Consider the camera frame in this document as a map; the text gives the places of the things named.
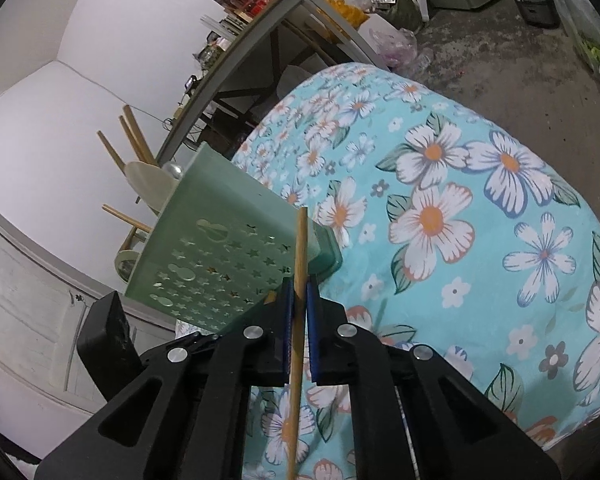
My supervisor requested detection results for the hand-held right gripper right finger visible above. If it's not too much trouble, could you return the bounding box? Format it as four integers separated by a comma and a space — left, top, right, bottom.
306, 282, 562, 480

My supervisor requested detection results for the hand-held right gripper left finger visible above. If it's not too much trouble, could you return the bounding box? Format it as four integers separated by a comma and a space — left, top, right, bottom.
35, 280, 295, 480

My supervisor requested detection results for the single bamboo chopstick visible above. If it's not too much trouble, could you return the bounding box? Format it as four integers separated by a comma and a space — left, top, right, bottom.
287, 207, 310, 480

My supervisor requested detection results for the beige plastic ladle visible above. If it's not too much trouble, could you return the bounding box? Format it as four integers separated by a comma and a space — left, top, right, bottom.
114, 247, 142, 282

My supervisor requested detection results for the green plastic utensil holder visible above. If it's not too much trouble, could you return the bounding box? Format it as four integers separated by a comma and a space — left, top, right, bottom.
124, 142, 343, 335

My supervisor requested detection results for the pile of bamboo chopsticks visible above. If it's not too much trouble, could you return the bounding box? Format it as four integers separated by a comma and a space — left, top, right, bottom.
96, 105, 158, 235

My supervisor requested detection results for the white panel door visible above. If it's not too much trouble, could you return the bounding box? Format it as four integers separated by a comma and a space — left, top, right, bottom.
0, 200, 181, 441

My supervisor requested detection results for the floral blue blanket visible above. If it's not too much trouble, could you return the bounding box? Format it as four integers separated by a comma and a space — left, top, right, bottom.
175, 62, 600, 480

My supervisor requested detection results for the grey metal table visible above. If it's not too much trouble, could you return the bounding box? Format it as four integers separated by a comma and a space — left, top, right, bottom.
155, 0, 396, 166

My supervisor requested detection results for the glass jar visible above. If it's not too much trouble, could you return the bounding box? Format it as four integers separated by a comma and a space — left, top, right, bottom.
200, 42, 227, 65

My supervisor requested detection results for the yellow plastic bag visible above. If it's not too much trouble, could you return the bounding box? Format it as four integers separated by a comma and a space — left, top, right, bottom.
325, 0, 371, 28

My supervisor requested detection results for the red bottle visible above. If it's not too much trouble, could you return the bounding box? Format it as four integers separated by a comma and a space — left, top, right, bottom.
242, 0, 276, 17

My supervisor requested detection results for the black rice cooker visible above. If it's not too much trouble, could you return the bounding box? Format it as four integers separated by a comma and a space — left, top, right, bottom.
514, 0, 561, 28

